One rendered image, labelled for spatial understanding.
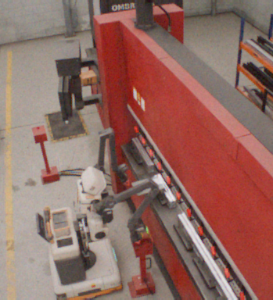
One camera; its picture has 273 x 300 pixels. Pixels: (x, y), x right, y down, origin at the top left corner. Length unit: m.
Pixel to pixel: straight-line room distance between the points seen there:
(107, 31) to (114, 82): 0.54
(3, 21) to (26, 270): 6.90
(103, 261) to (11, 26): 7.23
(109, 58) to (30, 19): 6.35
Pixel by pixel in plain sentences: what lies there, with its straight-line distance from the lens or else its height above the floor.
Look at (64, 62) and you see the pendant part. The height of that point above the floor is 1.90.
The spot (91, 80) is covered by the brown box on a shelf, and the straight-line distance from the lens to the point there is 5.43.
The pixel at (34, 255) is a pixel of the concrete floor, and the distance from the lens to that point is 4.61.
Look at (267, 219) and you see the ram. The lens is 2.09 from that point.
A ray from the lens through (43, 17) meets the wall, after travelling 10.06.
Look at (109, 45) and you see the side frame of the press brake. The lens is 3.81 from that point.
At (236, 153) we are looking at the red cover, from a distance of 2.13.
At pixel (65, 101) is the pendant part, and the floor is 1.47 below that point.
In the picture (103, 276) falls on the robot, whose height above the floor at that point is 0.28.
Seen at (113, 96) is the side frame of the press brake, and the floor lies 1.51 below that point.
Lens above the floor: 3.52
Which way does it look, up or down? 37 degrees down
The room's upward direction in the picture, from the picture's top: 4 degrees counter-clockwise
